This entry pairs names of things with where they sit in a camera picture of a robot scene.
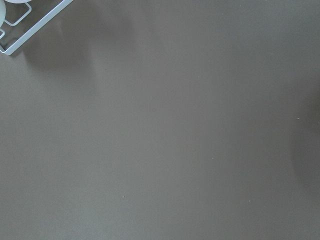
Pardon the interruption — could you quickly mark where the white test tube rack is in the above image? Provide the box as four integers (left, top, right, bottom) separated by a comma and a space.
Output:
0, 0, 72, 56

